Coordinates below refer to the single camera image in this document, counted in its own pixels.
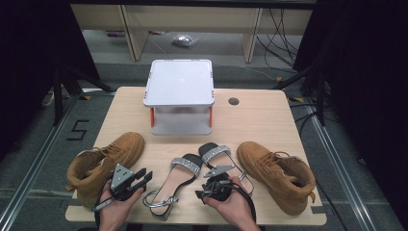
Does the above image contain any clear plastic bag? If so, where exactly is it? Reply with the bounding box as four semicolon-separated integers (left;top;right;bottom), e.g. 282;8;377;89
171;33;200;48

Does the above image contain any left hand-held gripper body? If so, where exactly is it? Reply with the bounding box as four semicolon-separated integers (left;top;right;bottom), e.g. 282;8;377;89
110;163;142;202

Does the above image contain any tan suede lace-up boot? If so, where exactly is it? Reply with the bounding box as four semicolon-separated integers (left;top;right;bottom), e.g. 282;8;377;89
236;141;317;217
65;131;146;210

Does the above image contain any black curtain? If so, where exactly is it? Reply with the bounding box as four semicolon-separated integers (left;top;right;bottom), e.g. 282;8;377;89
0;0;100;162
293;0;408;222

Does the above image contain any black metal stand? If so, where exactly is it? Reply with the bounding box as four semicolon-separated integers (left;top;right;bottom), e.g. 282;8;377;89
272;61;328;127
51;64;115;126

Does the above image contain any hand-held gripper cable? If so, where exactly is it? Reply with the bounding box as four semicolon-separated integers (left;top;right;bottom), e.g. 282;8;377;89
91;179;114;229
201;180;258;224

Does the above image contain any left hand-held gripper cable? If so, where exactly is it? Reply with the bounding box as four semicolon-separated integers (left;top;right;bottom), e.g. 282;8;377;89
91;179;114;229

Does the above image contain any single black floor cable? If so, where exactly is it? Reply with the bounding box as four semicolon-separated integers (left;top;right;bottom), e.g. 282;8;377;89
315;181;350;231

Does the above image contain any black rhinestone strap sandal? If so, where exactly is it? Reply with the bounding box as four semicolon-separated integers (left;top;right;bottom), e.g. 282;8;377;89
142;153;204;221
197;141;255;196

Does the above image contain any person's right hand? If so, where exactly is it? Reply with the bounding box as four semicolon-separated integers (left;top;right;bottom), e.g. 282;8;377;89
203;176;262;231

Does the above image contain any metal floor rail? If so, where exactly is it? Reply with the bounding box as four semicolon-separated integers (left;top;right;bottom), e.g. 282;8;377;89
78;87;117;96
0;94;81;231
302;95;378;231

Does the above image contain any beige wooden desk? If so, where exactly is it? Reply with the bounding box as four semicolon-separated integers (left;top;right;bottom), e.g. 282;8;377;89
69;3;314;64

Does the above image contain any person's left hand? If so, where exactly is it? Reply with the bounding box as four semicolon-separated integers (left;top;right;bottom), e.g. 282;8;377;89
98;180;144;231

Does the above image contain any white cord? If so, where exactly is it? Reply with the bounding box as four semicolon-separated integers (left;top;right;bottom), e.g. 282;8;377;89
41;90;65;108

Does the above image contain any white two-tier shoe rack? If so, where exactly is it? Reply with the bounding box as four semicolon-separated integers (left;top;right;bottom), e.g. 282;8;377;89
142;59;216;137

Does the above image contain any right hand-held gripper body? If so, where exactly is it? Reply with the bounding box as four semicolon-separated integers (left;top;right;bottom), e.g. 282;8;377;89
194;164;237;204

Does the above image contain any right hand-held gripper cable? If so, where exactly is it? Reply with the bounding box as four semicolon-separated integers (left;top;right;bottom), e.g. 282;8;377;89
201;180;258;224

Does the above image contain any black cable bundle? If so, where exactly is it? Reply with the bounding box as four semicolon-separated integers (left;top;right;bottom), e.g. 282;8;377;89
255;8;301;70

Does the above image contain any thin white floor cable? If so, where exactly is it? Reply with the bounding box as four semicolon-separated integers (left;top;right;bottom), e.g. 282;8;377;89
213;62;280;81

